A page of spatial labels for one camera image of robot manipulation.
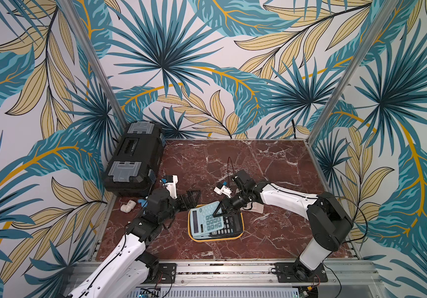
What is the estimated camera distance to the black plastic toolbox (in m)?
0.83

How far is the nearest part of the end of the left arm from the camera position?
1.87 feet

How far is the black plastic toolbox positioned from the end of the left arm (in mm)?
260
